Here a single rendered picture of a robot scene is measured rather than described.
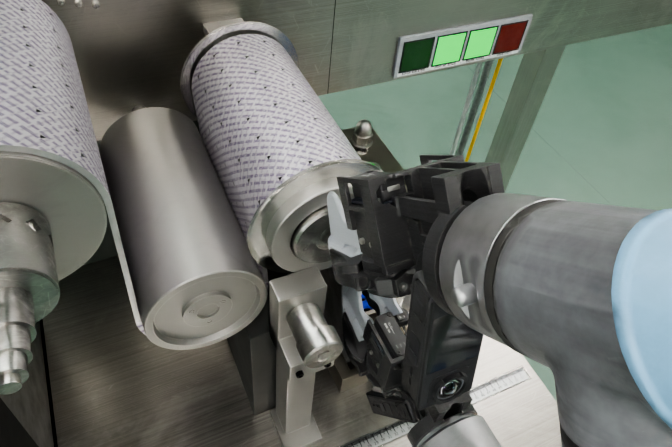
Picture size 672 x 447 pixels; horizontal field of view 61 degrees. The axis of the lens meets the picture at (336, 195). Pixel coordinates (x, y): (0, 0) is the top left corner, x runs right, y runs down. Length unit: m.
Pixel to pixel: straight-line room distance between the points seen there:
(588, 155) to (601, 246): 2.65
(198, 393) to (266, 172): 0.41
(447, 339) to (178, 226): 0.29
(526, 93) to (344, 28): 0.72
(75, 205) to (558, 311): 0.33
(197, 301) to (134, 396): 0.32
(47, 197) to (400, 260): 0.24
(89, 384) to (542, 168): 2.20
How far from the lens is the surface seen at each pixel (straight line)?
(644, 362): 0.21
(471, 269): 0.27
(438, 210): 0.31
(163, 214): 0.57
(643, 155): 3.02
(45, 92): 0.47
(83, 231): 0.46
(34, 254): 0.41
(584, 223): 0.24
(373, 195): 0.35
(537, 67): 1.41
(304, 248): 0.52
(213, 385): 0.84
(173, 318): 0.57
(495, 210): 0.28
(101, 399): 0.86
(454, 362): 0.39
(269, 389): 0.76
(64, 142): 0.43
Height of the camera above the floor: 1.65
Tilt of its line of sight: 46 degrees down
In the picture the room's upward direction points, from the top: 7 degrees clockwise
